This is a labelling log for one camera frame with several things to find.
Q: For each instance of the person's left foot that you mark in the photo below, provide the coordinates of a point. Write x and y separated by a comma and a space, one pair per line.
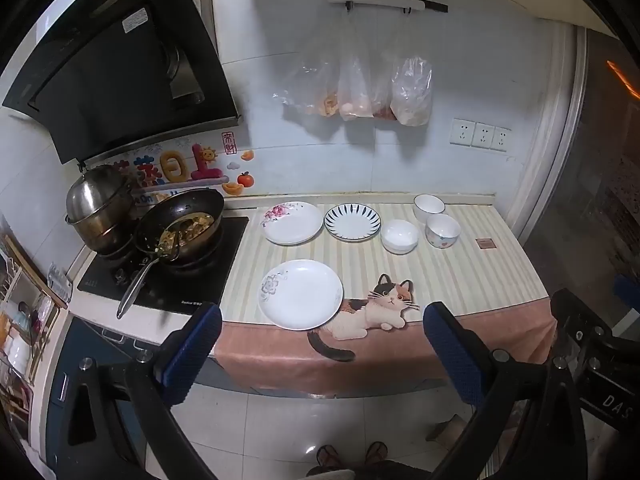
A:
329, 456

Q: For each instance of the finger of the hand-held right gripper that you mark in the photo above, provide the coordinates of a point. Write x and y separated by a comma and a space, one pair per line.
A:
580, 315

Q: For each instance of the black glass cooktop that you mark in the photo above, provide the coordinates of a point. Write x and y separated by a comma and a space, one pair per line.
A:
200, 285

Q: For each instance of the white wall socket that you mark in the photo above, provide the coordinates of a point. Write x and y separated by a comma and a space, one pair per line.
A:
501, 139
483, 135
461, 132

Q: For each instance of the person's foot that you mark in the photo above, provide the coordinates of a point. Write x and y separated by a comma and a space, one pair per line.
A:
329, 456
376, 453

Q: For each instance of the white bowl with small print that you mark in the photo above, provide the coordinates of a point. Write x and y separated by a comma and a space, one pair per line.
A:
443, 231

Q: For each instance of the striped cat print tablecloth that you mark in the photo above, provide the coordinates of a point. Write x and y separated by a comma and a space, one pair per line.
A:
450, 280

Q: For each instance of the storage shelf rack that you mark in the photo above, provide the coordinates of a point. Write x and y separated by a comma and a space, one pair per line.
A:
20, 310

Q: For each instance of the pink floral white plate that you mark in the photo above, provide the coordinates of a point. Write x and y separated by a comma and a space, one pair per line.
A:
295, 225

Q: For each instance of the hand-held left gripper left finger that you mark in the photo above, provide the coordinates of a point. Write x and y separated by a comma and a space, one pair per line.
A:
192, 355

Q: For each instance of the plain white bowl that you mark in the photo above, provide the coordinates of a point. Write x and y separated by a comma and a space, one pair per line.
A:
400, 236

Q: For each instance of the black wok with food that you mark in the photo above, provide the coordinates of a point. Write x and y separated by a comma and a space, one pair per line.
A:
190, 225

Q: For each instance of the cardboard piece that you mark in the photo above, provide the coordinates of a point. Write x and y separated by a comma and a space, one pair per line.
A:
447, 429

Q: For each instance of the dark blue kitchen cabinet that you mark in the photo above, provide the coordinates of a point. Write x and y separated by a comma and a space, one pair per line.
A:
82, 340

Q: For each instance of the clear plastic bag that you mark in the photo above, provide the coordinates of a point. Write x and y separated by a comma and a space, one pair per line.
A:
360, 90
315, 85
411, 90

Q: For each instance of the stainless steel pot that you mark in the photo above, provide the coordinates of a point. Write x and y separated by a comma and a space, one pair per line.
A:
97, 200

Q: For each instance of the person's right foot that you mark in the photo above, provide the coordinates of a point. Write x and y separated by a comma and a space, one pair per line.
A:
376, 453

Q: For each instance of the glass sliding door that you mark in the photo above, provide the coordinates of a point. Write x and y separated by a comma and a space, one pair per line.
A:
600, 185

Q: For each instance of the wall hook rail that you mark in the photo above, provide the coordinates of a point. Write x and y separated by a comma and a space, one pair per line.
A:
385, 1

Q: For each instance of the black range hood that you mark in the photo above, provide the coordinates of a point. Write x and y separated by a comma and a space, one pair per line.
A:
115, 70

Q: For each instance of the blue leaf pattern plate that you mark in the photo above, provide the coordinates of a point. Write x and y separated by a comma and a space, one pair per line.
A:
353, 221

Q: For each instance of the grey floral white plate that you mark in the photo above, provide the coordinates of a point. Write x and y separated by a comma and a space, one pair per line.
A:
302, 295

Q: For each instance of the white bowl with black rim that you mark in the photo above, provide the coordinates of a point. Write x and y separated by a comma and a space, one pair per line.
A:
429, 206

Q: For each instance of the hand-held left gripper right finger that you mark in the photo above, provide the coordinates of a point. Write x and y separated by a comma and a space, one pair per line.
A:
452, 355

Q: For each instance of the colourful wall stickers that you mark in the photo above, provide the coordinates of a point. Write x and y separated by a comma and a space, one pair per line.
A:
185, 167

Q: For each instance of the clear plastic packet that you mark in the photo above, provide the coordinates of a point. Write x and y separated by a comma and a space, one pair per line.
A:
60, 282

